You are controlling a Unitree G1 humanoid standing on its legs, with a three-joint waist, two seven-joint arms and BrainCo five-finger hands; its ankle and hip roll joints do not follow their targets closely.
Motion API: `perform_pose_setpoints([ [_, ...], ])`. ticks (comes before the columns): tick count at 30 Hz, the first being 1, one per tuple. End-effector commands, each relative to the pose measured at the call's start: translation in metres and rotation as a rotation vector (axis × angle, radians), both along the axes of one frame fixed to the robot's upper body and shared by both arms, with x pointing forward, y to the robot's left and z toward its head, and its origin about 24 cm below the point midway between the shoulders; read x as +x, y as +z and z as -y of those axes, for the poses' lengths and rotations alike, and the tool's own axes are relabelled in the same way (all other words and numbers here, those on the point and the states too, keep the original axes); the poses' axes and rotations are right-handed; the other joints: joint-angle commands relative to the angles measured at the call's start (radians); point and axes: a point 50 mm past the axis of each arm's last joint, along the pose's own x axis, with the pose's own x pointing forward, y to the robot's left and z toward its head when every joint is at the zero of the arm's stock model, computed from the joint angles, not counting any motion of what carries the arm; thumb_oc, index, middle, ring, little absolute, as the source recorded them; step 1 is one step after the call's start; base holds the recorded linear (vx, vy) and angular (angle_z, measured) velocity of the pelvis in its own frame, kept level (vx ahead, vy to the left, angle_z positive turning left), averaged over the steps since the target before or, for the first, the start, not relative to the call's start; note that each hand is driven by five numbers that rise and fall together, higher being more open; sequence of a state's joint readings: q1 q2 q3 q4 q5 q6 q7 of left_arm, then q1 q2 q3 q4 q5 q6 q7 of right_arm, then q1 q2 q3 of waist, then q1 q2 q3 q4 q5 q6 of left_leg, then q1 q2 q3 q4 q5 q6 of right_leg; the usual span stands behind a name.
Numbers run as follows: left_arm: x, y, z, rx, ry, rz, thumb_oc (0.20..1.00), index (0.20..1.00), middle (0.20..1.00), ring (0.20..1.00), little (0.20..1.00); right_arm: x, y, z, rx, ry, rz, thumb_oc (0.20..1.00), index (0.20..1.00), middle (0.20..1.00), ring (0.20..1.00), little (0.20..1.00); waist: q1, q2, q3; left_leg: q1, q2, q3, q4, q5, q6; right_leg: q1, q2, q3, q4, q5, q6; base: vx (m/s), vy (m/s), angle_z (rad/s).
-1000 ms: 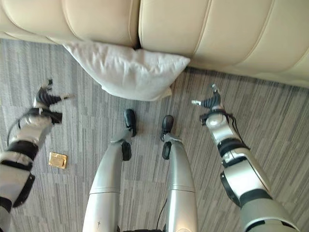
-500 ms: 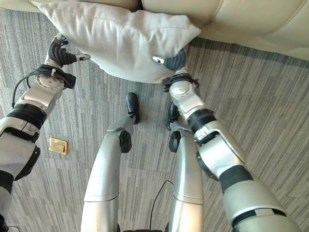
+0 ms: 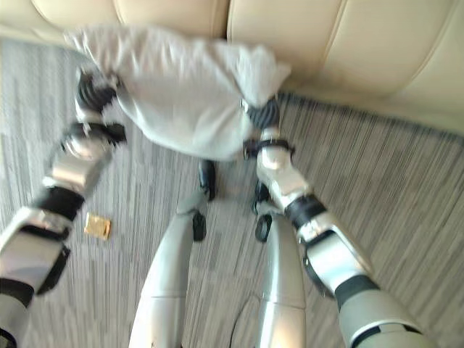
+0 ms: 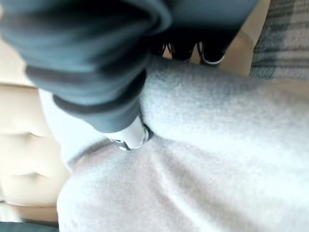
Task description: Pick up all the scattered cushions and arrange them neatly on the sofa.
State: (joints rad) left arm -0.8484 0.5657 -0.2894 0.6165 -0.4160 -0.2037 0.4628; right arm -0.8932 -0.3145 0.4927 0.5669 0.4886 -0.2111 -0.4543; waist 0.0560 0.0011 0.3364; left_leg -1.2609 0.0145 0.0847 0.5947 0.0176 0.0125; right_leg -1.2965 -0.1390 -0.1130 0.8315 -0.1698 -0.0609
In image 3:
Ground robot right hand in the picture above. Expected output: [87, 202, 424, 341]
[239, 94, 281, 132]

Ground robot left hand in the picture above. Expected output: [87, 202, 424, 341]
[75, 70, 122, 121]

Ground light grey cushion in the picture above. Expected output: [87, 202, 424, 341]
[63, 23, 292, 161]

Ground cream leather sofa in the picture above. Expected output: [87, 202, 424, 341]
[0, 0, 464, 136]

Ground small tan paper scrap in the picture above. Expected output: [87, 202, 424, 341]
[83, 212, 112, 241]

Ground silver robot right leg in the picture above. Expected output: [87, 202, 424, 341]
[252, 181, 308, 348]

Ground silver robot leg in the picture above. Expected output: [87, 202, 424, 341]
[127, 159, 218, 348]
[252, 181, 308, 348]

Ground silver robot left leg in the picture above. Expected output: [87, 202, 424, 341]
[127, 159, 218, 348]

